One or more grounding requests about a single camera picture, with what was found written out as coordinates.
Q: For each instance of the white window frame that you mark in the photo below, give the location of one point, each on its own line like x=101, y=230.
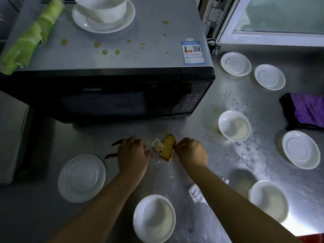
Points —
x=268, y=22

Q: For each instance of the person's left forearm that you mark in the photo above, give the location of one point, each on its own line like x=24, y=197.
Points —
x=101, y=212

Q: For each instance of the purple and black cloth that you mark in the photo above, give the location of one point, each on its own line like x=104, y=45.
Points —
x=306, y=110

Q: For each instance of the blue energy label sticker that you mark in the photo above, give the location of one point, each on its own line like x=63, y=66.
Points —
x=192, y=53

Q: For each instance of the green vegetable stalk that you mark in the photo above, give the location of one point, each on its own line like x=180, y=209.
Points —
x=27, y=42

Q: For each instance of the black microwave oven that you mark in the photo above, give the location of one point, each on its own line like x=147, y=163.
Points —
x=106, y=96

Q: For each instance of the small white bowl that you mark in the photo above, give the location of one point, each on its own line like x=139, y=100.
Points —
x=234, y=126
x=154, y=219
x=269, y=201

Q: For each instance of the person's left fingers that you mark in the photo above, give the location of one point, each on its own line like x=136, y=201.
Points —
x=141, y=146

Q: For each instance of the large white bowl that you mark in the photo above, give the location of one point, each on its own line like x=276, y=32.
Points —
x=103, y=11

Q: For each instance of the white saucer plate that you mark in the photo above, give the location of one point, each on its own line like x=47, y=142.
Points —
x=81, y=178
x=269, y=77
x=301, y=150
x=236, y=64

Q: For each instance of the person's left hand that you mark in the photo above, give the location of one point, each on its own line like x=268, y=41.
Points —
x=133, y=159

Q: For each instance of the crumpled white paper scrap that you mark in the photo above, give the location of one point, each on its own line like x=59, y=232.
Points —
x=196, y=193

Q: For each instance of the red chili pepper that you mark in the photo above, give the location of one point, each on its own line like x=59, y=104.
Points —
x=117, y=142

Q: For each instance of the clear plastic wrapper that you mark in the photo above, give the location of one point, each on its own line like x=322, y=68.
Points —
x=154, y=155

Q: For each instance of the large white saucer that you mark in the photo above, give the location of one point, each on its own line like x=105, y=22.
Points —
x=101, y=26

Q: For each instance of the white paper piece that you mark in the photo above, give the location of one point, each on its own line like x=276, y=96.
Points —
x=157, y=144

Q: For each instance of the person's right hand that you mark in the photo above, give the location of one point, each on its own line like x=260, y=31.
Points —
x=193, y=155

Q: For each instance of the yellow cake slice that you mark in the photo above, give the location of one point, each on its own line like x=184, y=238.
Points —
x=167, y=148

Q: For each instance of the white door hinge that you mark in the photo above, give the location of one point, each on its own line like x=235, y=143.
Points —
x=211, y=12

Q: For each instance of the person's right fingers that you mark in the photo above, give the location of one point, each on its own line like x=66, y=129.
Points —
x=180, y=148

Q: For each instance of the person's right forearm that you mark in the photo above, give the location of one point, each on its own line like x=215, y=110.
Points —
x=235, y=207

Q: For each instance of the red object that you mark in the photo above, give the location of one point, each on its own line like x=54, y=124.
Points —
x=312, y=239

